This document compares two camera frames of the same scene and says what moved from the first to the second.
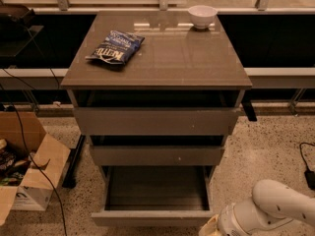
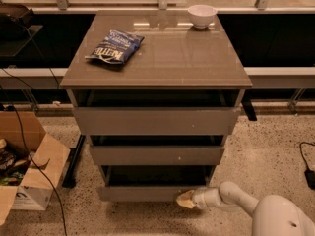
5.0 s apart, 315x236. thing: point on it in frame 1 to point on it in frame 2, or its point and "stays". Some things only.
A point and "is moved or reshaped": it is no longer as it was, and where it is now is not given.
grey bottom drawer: (156, 196) is moved or reshaped
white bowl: (202, 16) stays
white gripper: (228, 222) to (200, 200)
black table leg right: (246, 103) stays
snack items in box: (13, 165) stays
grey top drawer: (156, 121) stays
